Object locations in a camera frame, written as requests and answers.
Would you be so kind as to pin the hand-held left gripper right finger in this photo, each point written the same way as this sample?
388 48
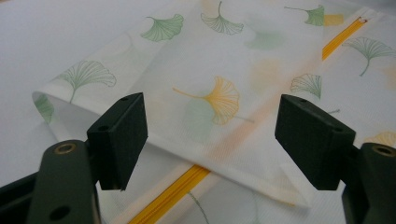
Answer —
314 140

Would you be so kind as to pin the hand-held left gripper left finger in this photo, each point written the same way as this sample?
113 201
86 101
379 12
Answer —
116 140

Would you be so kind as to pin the white leaf-print mesh laundry bag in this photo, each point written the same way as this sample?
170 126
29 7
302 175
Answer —
199 68

